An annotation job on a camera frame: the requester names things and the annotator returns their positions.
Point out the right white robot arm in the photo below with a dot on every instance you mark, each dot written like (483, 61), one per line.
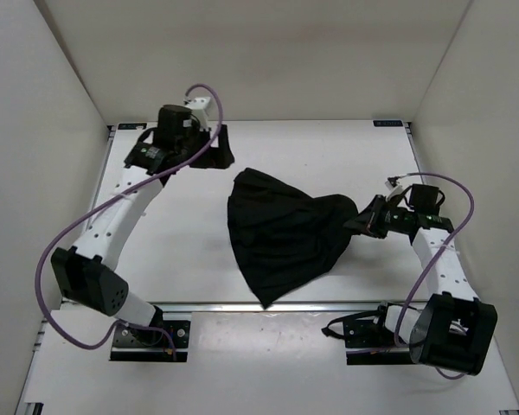
(455, 328)

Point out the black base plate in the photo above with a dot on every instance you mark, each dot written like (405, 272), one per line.
(130, 345)
(367, 339)

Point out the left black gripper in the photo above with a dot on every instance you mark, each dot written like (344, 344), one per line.
(221, 156)

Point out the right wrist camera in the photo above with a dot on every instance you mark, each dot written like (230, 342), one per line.
(395, 188)

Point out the right blue table label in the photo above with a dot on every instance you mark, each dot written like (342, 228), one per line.
(383, 123)

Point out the left blue table label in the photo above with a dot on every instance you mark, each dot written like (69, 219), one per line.
(131, 126)

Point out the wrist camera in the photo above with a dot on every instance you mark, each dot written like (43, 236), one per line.
(395, 188)
(200, 107)

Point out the black pleated skirt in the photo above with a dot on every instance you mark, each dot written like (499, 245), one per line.
(281, 237)

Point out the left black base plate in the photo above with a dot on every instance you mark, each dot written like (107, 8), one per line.
(130, 345)

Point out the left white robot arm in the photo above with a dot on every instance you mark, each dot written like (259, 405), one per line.
(86, 272)

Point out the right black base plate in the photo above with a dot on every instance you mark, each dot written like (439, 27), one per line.
(367, 339)

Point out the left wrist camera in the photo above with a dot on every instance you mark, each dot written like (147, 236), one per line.
(200, 107)

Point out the blue table label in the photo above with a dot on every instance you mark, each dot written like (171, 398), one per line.
(131, 126)
(383, 123)

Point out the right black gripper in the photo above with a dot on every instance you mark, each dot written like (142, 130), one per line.
(367, 221)

